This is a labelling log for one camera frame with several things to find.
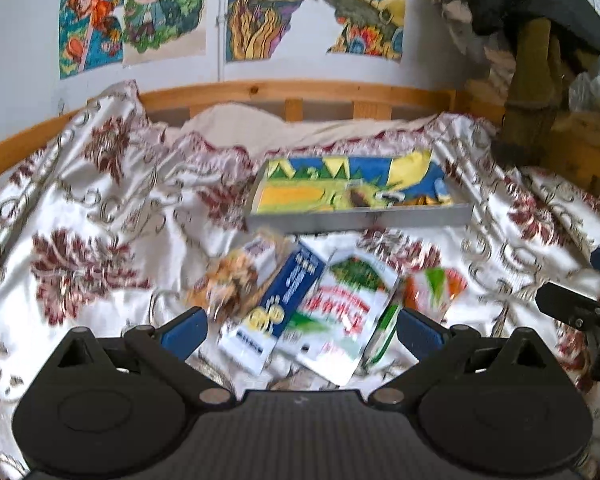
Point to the wooden bed frame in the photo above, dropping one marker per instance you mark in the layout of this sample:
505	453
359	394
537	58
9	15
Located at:
260	94

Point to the blond figure wall poster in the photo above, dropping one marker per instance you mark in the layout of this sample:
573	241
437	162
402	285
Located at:
165	10

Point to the clear plastic bags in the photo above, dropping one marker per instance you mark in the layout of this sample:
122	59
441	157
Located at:
597	85

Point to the blue snack box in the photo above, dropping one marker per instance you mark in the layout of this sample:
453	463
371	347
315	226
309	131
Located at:
280	310

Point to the colourful printed grey tray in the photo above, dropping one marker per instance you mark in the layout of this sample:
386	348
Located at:
330	195

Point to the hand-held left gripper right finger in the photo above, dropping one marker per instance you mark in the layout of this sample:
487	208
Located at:
421	337

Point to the orange-haired figure blue poster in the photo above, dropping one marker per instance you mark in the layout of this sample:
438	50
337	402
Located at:
91	25

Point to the small green white packet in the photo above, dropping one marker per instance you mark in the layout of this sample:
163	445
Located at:
384	332

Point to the white red green snack packet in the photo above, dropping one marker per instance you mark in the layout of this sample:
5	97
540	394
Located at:
342	310

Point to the brown bread snack packet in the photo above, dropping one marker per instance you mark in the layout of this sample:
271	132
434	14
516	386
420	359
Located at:
235	275

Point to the olive hanging coat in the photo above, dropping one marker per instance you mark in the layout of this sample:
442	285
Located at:
530	90

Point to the yellow landscape wall poster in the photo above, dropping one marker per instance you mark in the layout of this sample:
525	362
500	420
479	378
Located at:
367	5

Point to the blue swirl wall poster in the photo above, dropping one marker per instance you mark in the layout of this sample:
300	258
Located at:
272	10

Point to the floral printed blanket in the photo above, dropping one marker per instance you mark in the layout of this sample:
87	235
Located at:
95	240

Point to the cream bed sheet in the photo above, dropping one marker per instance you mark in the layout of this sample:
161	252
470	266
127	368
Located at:
290	132

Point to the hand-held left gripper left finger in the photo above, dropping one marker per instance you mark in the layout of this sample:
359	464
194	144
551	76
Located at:
184	332

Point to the gold wrapped candies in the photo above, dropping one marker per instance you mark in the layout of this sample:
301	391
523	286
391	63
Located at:
422	200

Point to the beige patterned hanging cloth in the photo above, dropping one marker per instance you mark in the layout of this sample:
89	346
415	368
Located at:
472	35

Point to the orange green snack packet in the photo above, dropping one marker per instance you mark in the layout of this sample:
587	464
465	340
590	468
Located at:
432	287

